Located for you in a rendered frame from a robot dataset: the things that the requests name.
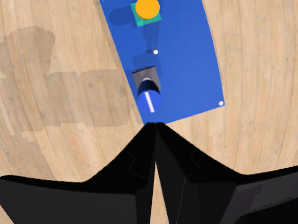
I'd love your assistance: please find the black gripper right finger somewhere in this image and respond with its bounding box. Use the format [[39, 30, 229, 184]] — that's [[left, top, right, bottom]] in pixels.
[[156, 123, 298, 224]]

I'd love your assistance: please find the blue circuit board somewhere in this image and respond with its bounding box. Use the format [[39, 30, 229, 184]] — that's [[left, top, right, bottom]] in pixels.
[[100, 0, 225, 125]]

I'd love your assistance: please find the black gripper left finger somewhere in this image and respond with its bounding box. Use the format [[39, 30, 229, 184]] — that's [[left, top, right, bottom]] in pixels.
[[0, 123, 156, 224]]

